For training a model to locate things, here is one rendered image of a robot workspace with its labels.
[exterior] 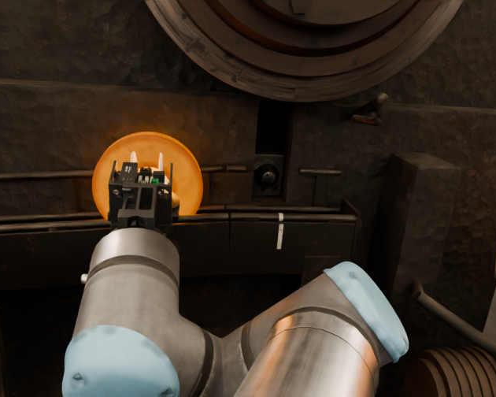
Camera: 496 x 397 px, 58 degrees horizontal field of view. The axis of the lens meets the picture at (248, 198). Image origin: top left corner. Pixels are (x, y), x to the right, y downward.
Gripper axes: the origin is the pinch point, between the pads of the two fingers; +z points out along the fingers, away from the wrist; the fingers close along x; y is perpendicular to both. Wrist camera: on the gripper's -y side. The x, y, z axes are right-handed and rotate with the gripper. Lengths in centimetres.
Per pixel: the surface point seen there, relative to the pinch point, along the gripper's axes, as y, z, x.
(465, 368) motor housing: -17, -22, -46
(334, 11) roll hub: 25.6, -5.5, -20.7
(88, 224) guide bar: -5.2, -5.7, 8.0
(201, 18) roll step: 22.2, 0.4, -6.4
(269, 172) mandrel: -3.0, 6.4, -19.4
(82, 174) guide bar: -2.9, 3.6, 10.2
